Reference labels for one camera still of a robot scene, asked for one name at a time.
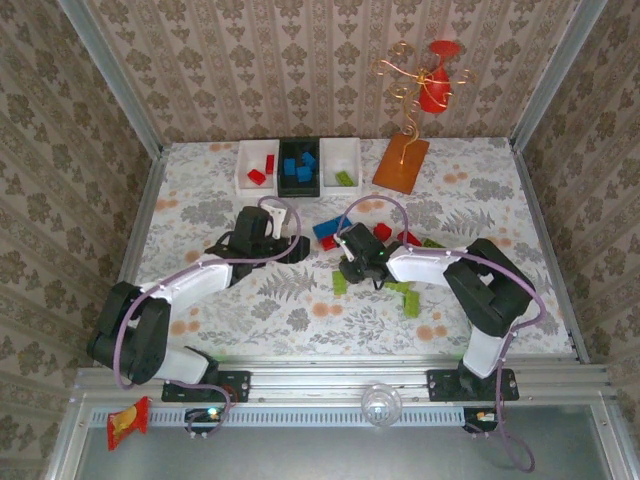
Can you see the black plastic bin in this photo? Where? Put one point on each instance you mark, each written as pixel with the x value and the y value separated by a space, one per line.
pixel 295 190

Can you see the long red lego brick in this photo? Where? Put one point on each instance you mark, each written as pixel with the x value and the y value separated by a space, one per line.
pixel 270 163

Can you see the blue lego brick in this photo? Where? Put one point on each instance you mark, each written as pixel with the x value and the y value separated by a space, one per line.
pixel 323 228
pixel 345 220
pixel 309 160
pixel 290 167
pixel 304 174

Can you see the white plastic bin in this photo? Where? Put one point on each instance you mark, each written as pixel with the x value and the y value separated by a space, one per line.
pixel 250 155
pixel 335 160

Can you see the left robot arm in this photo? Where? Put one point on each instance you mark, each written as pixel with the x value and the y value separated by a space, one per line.
pixel 125 340

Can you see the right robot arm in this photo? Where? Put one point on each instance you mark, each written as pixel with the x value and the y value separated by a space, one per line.
pixel 490 295

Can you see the clear glass dome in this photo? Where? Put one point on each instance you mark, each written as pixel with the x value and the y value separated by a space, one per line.
pixel 381 405

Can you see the small controller board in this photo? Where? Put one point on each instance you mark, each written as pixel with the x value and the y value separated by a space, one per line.
pixel 205 415
pixel 480 416

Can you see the red vase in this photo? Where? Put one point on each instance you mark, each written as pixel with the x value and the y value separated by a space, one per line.
pixel 434 92

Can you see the grey metal shelf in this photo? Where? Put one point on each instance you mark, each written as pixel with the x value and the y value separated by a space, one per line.
pixel 300 455

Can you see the red snack packet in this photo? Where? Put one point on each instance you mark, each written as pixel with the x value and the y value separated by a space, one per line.
pixel 125 425

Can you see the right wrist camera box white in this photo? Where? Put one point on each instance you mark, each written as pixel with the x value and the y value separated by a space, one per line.
pixel 347 250

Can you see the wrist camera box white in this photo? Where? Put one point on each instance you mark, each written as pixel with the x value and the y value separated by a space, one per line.
pixel 276 215
pixel 347 250

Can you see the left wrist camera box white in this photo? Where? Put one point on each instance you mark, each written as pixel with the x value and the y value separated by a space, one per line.
pixel 276 215

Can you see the aluminium table side rail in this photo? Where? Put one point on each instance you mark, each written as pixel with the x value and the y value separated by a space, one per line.
pixel 537 200
pixel 145 210

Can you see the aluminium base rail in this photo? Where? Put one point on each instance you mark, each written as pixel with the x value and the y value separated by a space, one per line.
pixel 325 385

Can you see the aluminium frame post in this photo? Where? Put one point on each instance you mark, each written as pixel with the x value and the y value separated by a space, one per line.
pixel 555 70
pixel 115 80

